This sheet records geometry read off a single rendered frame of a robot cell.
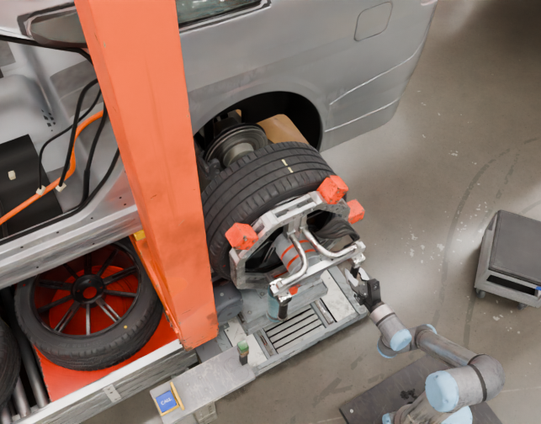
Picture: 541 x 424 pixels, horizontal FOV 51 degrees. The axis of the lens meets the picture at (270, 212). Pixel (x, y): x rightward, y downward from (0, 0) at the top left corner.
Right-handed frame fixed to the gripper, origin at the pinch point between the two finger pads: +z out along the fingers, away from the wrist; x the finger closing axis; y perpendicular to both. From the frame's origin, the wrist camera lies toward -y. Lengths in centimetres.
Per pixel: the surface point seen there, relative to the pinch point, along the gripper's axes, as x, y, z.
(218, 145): -24, -14, 74
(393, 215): 80, 83, 49
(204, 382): -71, 38, -1
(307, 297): -1, 68, 22
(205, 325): -62, 13, 12
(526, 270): 100, 49, -27
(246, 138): -9, -12, 74
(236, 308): -41, 48, 27
